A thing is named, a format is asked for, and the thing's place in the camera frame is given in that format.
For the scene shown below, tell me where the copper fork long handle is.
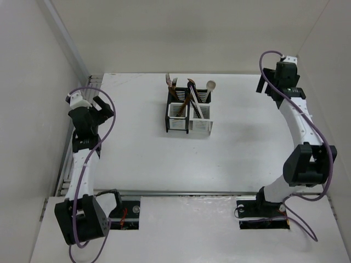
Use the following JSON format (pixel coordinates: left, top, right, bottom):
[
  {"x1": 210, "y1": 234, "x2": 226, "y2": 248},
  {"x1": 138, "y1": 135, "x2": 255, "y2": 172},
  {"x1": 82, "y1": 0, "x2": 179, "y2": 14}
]
[{"x1": 165, "y1": 73, "x2": 172, "y2": 86}]

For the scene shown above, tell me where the silver fork green handle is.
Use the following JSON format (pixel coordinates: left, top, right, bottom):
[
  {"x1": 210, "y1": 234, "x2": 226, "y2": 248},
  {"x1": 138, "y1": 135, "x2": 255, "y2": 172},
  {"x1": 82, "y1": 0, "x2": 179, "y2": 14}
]
[{"x1": 172, "y1": 77, "x2": 178, "y2": 90}]

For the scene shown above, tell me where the black spoon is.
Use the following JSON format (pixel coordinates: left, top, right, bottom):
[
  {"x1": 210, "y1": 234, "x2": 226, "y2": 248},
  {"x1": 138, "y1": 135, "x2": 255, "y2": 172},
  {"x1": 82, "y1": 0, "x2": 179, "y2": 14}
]
[{"x1": 187, "y1": 81, "x2": 193, "y2": 95}]

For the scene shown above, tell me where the black chopstick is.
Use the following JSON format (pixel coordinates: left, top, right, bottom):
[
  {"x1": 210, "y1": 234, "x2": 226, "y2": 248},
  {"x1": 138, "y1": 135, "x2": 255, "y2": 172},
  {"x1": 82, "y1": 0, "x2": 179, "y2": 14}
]
[
  {"x1": 190, "y1": 100, "x2": 201, "y2": 118},
  {"x1": 192, "y1": 86, "x2": 201, "y2": 103}
]

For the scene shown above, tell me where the dark brown fork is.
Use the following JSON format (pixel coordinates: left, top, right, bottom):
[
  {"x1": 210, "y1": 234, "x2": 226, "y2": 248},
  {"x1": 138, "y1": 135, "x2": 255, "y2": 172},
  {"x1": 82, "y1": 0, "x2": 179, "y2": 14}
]
[{"x1": 168, "y1": 86, "x2": 178, "y2": 100}]

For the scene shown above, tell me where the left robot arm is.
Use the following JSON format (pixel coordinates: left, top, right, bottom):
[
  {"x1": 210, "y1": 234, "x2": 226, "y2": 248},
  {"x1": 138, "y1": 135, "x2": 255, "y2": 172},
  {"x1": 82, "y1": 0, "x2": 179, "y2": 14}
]
[{"x1": 54, "y1": 92, "x2": 123, "y2": 245}]

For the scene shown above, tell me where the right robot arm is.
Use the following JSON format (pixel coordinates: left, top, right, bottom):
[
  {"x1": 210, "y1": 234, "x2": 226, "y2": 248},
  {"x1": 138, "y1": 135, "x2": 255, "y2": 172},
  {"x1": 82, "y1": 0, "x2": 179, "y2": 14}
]
[{"x1": 254, "y1": 57, "x2": 337, "y2": 216}]

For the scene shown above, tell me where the black utensil container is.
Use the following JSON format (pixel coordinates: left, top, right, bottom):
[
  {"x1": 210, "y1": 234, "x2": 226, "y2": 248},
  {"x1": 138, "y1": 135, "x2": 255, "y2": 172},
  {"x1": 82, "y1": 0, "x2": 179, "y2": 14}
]
[{"x1": 165, "y1": 87, "x2": 190, "y2": 134}]

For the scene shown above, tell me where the white utensil container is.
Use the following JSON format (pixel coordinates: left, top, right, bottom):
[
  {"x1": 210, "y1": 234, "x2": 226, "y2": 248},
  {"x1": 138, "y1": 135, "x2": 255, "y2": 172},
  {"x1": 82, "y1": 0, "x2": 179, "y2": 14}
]
[{"x1": 189, "y1": 89, "x2": 213, "y2": 135}]

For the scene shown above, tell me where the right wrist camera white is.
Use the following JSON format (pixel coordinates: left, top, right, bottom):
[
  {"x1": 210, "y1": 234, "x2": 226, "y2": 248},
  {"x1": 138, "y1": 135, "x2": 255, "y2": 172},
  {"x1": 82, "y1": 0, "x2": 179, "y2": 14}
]
[{"x1": 280, "y1": 55, "x2": 297, "y2": 65}]

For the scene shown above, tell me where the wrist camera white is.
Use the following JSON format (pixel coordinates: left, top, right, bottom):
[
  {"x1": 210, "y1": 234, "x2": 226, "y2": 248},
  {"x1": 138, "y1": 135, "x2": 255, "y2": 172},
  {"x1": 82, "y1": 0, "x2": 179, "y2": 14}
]
[
  {"x1": 65, "y1": 91, "x2": 92, "y2": 110},
  {"x1": 280, "y1": 55, "x2": 297, "y2": 65}
]

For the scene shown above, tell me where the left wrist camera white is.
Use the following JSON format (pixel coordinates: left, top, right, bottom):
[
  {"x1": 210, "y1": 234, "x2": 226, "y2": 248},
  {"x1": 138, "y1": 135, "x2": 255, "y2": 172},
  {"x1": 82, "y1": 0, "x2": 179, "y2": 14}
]
[{"x1": 65, "y1": 91, "x2": 92, "y2": 110}]

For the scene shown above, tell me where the aluminium rail left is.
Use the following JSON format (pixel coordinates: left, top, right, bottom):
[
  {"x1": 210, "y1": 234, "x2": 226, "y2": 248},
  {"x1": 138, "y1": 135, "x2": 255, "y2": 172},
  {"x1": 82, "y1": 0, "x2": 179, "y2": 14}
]
[{"x1": 53, "y1": 75, "x2": 103, "y2": 197}]

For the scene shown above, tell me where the aluminium rail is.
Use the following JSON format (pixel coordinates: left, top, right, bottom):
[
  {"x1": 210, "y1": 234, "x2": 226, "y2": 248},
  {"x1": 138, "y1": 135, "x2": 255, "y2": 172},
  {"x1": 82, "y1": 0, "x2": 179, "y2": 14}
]
[
  {"x1": 53, "y1": 75, "x2": 103, "y2": 197},
  {"x1": 119, "y1": 190, "x2": 256, "y2": 197}
]

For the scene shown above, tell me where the aluminium rail front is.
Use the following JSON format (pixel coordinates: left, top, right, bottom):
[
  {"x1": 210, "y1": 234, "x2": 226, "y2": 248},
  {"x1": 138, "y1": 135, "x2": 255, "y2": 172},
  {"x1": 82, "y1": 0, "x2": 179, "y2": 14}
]
[{"x1": 119, "y1": 190, "x2": 256, "y2": 197}]

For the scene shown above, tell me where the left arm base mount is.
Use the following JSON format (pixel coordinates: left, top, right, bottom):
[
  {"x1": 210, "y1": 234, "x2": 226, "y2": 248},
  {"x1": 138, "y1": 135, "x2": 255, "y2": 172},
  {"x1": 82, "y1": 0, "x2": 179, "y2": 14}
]
[{"x1": 95, "y1": 189, "x2": 140, "y2": 230}]

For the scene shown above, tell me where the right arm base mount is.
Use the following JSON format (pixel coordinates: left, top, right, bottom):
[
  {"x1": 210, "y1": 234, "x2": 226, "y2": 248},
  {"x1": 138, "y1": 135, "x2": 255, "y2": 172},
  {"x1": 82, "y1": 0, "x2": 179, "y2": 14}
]
[{"x1": 234, "y1": 196, "x2": 290, "y2": 230}]

